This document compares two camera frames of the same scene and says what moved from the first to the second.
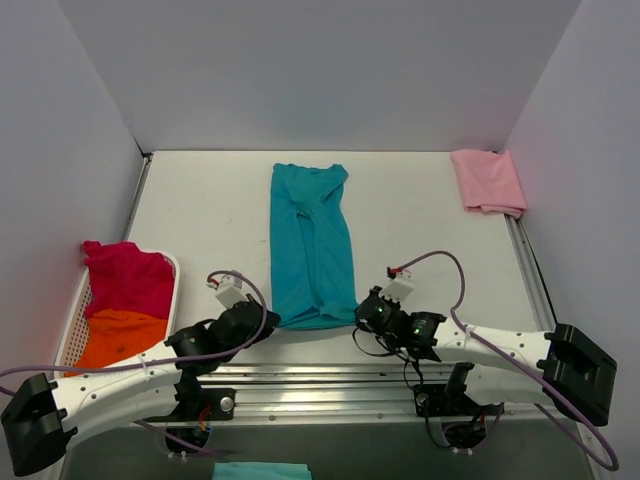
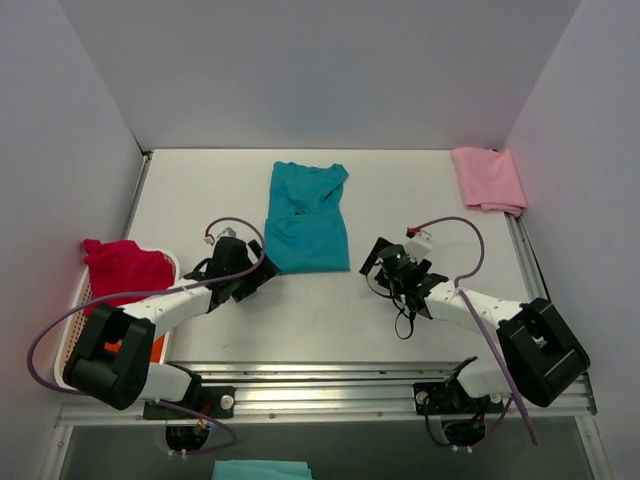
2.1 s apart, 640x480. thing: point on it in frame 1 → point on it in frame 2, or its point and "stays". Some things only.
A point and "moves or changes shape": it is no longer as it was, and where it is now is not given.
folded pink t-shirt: x=489 y=182 stays
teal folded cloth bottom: x=260 y=471 stays
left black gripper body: x=261 y=316 → x=256 y=273
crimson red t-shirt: x=124 y=278 stays
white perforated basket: x=76 y=328 stays
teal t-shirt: x=311 y=275 moves or changes shape
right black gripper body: x=366 y=312 → x=373 y=259
